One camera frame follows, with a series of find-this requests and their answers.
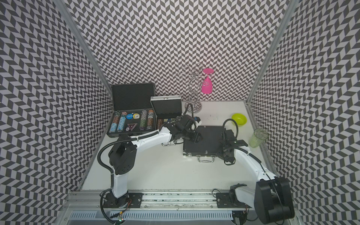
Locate chrome wire glass rack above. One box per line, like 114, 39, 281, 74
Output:
176, 63, 202, 113

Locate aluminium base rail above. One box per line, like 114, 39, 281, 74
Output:
63, 189, 296, 211

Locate large black poker case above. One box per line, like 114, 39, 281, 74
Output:
107, 83, 156, 138

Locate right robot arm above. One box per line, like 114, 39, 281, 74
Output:
219, 128, 295, 225

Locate pink wine glass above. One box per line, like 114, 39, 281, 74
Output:
201, 68, 214, 94

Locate small silver poker case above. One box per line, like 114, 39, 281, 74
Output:
150, 95, 182, 129

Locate lime green bowl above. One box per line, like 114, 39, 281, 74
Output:
232, 113, 247, 127

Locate black red triangle plaque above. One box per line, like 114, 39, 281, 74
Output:
126, 123, 138, 132

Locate black carbon poker case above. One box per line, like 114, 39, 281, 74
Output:
183, 126, 226, 163

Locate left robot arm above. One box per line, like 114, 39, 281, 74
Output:
97, 114, 202, 208

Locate green translucent cup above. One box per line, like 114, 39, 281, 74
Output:
248, 128, 270, 148

